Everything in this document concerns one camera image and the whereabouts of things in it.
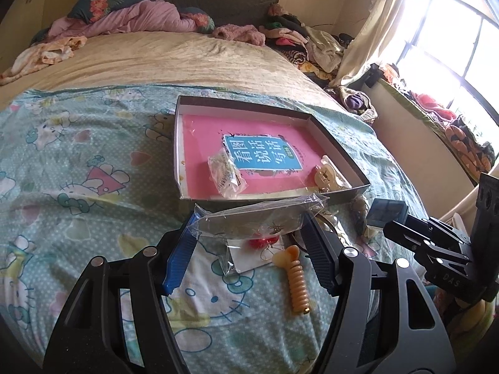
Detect clear peach hair claw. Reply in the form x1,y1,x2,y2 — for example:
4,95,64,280
317,210,346,242

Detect pink quilt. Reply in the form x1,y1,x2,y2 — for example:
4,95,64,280
47,0,198,40

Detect cream hair claw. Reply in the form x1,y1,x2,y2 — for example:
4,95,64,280
313,155,348,194

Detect orange patterned cloth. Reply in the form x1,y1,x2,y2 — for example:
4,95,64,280
443,116,497,183

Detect purple cloth bundle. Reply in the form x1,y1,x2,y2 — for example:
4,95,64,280
331,85,380,124

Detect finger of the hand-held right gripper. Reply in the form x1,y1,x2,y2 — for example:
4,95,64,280
368,199,473,244
384,220,471,278

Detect shallow grey cardboard box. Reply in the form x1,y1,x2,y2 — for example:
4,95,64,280
172,94,371,204

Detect peach floral cloth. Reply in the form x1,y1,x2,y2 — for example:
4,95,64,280
0,35,88,87

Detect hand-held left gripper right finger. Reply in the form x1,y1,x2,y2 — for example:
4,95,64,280
301,212,457,374

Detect cartoon cat printed bedsheet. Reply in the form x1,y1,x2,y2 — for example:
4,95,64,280
0,84,429,374

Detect pink book with blue label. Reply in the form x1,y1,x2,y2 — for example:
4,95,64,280
180,114,337,200

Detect beige blanket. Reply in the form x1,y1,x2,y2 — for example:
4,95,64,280
0,30,325,105

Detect small black object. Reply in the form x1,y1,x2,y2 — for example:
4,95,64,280
364,63,383,89

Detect window with dark frame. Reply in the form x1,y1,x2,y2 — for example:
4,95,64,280
397,0,499,135

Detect pink fuzzy garment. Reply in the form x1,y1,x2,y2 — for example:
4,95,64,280
211,24,266,46

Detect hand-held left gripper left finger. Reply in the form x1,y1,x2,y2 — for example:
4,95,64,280
42,208,203,374

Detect red cloth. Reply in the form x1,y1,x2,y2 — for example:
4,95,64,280
409,91,458,122

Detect cream curtain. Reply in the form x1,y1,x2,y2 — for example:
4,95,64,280
331,0,438,87

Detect clear packet with hair comb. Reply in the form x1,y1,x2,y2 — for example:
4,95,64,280
206,149,249,200

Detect clear bag with red earrings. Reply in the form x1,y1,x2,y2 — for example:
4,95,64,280
193,194,330,278

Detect orange ribbed hair clip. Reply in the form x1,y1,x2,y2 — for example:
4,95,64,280
272,245,311,316

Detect pile of mixed clothes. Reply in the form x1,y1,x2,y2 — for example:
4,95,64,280
258,3,354,83

